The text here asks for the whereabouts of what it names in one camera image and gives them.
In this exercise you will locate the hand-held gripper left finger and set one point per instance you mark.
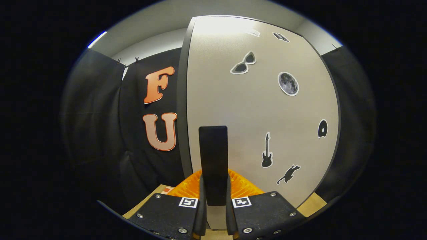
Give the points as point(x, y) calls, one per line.
point(201, 216)

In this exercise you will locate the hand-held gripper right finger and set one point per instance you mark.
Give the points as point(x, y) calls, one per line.
point(230, 216)

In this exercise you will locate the beige shoe cabinet door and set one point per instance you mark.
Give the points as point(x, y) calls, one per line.
point(250, 110)

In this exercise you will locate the black backdrop cloth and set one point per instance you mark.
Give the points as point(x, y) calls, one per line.
point(100, 133)

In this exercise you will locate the ceiling light panel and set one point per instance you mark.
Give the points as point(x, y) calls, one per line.
point(96, 40)

